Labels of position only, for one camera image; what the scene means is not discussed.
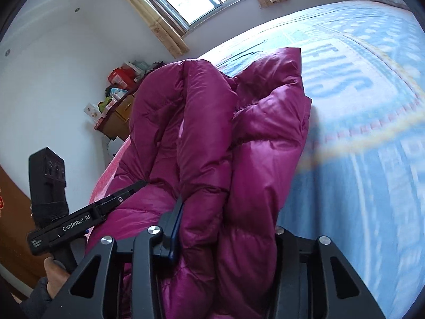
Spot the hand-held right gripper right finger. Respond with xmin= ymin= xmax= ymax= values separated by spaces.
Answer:
xmin=270 ymin=226 xmax=386 ymax=319

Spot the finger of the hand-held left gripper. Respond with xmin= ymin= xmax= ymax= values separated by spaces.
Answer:
xmin=96 ymin=180 xmax=147 ymax=214

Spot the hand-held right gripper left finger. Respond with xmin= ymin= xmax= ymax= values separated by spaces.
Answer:
xmin=43 ymin=199 xmax=185 ymax=319

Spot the magenta down jacket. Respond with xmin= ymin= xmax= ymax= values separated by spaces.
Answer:
xmin=84 ymin=47 xmax=313 ymax=319

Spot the person's left forearm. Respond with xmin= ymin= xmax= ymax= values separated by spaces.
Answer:
xmin=18 ymin=276 xmax=54 ymax=319

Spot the person's left hand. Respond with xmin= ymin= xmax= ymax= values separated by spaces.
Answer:
xmin=43 ymin=257 xmax=71 ymax=301

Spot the brown wooden door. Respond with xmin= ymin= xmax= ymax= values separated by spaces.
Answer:
xmin=0 ymin=164 xmax=50 ymax=287

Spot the wooden cabinet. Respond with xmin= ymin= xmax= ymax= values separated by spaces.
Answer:
xmin=94 ymin=91 xmax=137 ymax=142

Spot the red box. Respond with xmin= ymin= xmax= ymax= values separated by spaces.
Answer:
xmin=107 ymin=68 xmax=137 ymax=89

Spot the blue printed blanket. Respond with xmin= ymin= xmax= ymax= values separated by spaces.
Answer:
xmin=196 ymin=0 xmax=425 ymax=319

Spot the long beige curtain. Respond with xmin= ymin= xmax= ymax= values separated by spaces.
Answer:
xmin=106 ymin=0 xmax=190 ymax=59

